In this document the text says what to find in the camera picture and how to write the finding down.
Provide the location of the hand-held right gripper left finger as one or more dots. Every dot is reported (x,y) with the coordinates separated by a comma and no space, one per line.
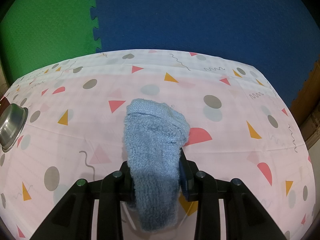
(125,180)

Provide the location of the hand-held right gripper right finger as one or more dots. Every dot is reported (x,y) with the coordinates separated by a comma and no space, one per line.
(183,177)

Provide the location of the light blue towel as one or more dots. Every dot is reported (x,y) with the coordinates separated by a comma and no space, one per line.
(155,155)

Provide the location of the stainless steel bowl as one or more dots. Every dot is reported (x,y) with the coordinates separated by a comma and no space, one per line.
(12,127)

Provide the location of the red and gold tin box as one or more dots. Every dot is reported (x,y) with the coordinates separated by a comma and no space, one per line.
(3,105)

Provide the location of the orange foam mat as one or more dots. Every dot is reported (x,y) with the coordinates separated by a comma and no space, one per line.
(306,90)

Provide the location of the blue foam mat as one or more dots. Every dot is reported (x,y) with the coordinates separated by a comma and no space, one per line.
(200,12)

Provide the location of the green foam mat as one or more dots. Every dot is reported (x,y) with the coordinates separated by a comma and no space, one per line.
(50,22)

